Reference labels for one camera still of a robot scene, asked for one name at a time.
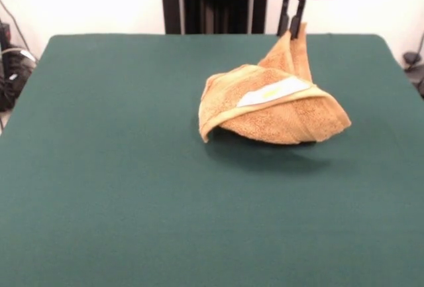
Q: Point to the tan terry towel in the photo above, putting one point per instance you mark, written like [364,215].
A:
[265,118]

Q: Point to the dark green table cloth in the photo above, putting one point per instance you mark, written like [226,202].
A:
[132,184]

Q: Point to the small black adapter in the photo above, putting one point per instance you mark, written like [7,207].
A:
[5,33]

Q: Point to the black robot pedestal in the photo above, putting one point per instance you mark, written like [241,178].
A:
[215,2]

